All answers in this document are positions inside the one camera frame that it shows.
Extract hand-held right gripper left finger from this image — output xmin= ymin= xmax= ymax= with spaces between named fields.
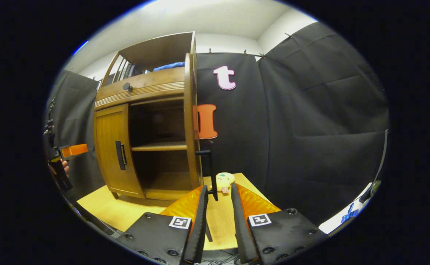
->
xmin=117 ymin=185 xmax=209 ymax=265

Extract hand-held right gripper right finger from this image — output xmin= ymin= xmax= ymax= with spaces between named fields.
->
xmin=231 ymin=183 xmax=327 ymax=265

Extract wooden cabinet door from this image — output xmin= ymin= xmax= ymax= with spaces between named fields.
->
xmin=93 ymin=103 xmax=145 ymax=199
xmin=184 ymin=53 xmax=218 ymax=202

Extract wooden double-door shoe cabinet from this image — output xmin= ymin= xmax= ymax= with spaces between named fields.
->
xmin=93 ymin=31 xmax=204 ymax=201

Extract yellow plush toy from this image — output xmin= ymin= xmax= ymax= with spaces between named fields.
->
xmin=216 ymin=172 xmax=235 ymax=194

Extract wooden inner shelf board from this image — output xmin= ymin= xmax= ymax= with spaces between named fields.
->
xmin=131 ymin=141 xmax=188 ymax=152

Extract white sheet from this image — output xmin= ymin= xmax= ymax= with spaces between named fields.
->
xmin=318 ymin=182 xmax=373 ymax=234

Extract small blue object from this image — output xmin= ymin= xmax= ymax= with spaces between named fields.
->
xmin=342 ymin=202 xmax=359 ymax=223

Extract black backdrop cloth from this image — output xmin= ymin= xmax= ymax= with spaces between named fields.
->
xmin=45 ymin=21 xmax=390 ymax=225

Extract blue folded towel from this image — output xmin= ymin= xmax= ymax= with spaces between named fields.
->
xmin=153 ymin=61 xmax=186 ymax=71

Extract dark cable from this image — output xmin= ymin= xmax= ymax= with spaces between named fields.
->
xmin=359 ymin=129 xmax=389 ymax=204

